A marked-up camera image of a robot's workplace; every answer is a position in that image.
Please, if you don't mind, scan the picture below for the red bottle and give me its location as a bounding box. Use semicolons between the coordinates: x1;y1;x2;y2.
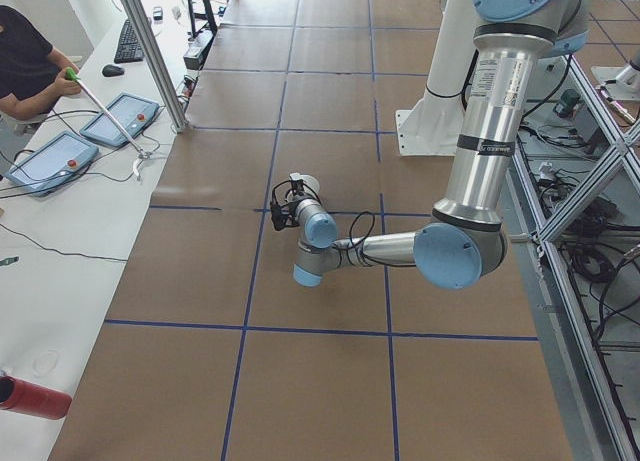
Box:
1;375;72;420

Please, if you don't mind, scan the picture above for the black keyboard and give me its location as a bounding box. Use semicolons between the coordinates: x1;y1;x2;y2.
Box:
114;20;144;64

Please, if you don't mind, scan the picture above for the aluminium frame post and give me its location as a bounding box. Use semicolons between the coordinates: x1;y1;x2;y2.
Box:
120;0;187;133

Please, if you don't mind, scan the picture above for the blue teach pendant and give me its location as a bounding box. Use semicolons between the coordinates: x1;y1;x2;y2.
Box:
80;93;160;148
5;131;99;196

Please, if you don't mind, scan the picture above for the black computer mouse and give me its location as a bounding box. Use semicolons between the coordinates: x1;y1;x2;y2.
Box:
102;64;125;78

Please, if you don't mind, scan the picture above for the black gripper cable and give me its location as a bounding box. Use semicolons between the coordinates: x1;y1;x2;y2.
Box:
331;210;417;268

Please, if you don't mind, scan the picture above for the near blue teach pendant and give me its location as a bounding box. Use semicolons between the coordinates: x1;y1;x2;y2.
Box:
5;131;99;196

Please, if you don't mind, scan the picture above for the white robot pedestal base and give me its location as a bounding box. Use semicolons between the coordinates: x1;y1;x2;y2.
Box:
396;0;477;156

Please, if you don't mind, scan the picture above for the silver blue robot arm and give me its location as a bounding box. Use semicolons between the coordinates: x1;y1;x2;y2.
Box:
285;0;590;289

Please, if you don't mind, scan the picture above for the person in black shirt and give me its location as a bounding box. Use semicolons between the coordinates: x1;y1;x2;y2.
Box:
1;5;81;121

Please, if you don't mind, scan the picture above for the aluminium lattice frame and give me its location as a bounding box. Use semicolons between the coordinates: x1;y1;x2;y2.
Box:
508;58;639;460

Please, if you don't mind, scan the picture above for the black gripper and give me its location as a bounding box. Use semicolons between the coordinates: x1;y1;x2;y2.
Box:
285;178;307;205

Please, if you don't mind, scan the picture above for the far blue teach pendant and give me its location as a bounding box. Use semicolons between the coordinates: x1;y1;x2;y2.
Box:
80;93;160;148

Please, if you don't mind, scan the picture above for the white smiley enamel mug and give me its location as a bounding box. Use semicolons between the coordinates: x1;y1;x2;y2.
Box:
289;172;320;198

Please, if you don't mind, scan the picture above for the green handled reacher grabber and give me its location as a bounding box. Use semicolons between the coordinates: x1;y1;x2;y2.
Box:
64;67;152;181

